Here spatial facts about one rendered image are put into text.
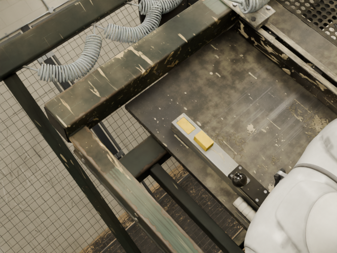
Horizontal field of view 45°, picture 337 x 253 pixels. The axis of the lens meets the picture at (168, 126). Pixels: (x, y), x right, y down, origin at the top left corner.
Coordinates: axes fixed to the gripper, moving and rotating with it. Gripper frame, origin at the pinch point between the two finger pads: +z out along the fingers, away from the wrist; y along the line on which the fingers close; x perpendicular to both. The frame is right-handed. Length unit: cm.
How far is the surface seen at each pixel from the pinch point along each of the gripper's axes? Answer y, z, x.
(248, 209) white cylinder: -5.7, 12.7, -0.4
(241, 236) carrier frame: -1, 127, 32
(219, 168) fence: -18.7, 11.7, 1.9
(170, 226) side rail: -16.2, 10.7, -19.3
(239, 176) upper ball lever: -12.1, -0.2, -1.2
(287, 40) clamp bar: -34, 9, 49
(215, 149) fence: -23.4, 11.7, 5.2
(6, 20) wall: -395, 330, 77
